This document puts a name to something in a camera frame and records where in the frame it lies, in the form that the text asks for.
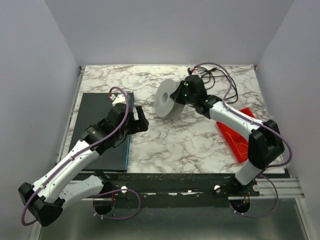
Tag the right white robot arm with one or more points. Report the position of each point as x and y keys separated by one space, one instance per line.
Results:
x=264 y=142

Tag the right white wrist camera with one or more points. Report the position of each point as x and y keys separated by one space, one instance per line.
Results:
x=192 y=71

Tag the aluminium rail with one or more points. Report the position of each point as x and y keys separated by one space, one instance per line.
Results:
x=287 y=188

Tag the black flat box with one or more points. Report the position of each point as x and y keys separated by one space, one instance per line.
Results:
x=92 y=109

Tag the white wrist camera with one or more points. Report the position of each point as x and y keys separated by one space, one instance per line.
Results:
x=117 y=99
x=192 y=71

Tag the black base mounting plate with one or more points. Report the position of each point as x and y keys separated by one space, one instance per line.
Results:
x=174 y=190

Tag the red plastic tray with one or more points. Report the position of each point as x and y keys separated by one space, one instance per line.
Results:
x=235 y=140

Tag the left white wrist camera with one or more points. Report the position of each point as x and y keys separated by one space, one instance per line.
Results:
x=117 y=99

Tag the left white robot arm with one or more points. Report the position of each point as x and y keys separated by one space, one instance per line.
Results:
x=47 y=197

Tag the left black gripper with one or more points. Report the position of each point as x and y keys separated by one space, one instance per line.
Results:
x=136 y=122

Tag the grey cable spool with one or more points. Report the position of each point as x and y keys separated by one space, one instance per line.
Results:
x=165 y=107

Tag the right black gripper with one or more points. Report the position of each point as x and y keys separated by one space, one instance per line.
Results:
x=180 y=92

